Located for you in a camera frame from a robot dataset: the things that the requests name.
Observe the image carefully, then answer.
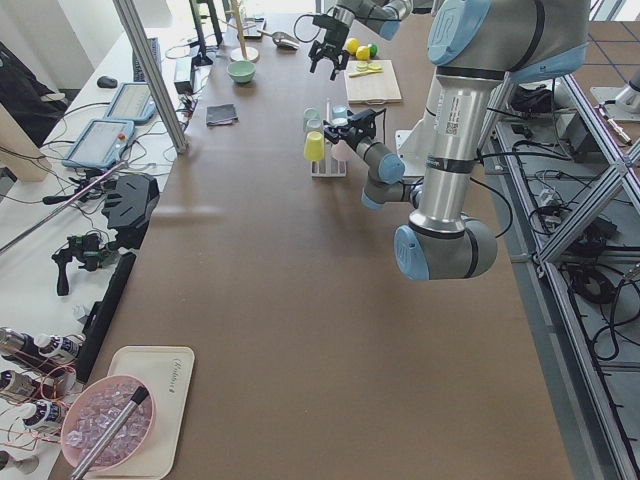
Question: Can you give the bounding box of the aluminium frame post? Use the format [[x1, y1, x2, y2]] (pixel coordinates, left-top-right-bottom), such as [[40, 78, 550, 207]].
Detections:
[[113, 0, 188, 154]]

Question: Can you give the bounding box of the black steel thermos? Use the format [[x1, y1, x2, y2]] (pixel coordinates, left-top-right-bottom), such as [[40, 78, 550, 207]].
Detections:
[[0, 327, 39, 357]]

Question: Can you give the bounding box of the metal scoop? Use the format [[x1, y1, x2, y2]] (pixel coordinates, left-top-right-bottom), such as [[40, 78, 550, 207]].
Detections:
[[258, 29, 300, 50]]

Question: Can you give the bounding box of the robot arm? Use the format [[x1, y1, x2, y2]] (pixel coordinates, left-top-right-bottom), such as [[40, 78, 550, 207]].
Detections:
[[309, 0, 414, 80], [324, 1, 590, 281]]

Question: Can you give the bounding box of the green bowl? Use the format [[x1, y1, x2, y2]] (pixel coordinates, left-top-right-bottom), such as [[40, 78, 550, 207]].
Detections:
[[227, 60, 256, 84]]

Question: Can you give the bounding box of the grey cup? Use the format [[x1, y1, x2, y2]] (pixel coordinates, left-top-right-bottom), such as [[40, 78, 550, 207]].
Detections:
[[305, 118, 323, 134]]

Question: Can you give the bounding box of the wooden mug tree stand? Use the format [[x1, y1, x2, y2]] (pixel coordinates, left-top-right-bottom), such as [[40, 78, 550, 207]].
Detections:
[[226, 0, 260, 63]]

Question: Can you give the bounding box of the white wire cup rack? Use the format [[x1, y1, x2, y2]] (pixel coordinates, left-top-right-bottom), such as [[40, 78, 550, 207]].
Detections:
[[310, 97, 347, 178]]

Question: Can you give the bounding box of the tea bottle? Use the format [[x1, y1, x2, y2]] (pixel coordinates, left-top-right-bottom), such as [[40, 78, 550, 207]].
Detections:
[[34, 334, 84, 365], [16, 400, 67, 435]]

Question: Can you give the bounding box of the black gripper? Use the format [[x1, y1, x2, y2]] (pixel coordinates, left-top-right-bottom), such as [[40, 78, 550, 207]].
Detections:
[[309, 14, 349, 73], [323, 109, 383, 150]]

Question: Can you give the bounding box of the grey cloth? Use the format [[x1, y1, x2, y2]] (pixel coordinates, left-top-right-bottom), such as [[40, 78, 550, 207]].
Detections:
[[206, 103, 238, 127]]

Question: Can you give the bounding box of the yellow lemon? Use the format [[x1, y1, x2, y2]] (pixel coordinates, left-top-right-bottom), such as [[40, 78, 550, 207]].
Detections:
[[355, 45, 371, 61], [344, 37, 360, 56]]

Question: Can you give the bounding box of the green cup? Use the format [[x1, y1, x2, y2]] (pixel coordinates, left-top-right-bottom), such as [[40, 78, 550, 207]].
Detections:
[[302, 107, 320, 132]]

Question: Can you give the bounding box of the beige tray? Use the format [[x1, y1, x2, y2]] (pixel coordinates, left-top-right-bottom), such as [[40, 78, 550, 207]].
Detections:
[[86, 346, 195, 479]]

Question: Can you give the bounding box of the wooden cutting board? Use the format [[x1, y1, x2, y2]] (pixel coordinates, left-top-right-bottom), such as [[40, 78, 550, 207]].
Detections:
[[345, 60, 402, 104]]

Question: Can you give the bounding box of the light blue cup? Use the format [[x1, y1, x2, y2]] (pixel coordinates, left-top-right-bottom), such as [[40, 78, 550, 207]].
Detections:
[[331, 104, 348, 122]]

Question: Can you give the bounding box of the pink bowl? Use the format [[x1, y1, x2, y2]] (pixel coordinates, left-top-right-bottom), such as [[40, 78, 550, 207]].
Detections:
[[61, 375, 155, 472]]

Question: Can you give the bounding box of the yellow cup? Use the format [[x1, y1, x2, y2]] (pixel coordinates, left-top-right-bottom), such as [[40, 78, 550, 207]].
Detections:
[[303, 131, 325, 162]]

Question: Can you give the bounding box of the teach pendant tablet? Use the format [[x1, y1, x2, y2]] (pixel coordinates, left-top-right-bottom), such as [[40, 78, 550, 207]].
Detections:
[[62, 119, 135, 169], [104, 82, 156, 125]]

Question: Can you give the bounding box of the yellow plastic knife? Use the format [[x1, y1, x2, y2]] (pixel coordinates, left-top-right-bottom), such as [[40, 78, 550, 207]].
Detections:
[[348, 68, 383, 78]]

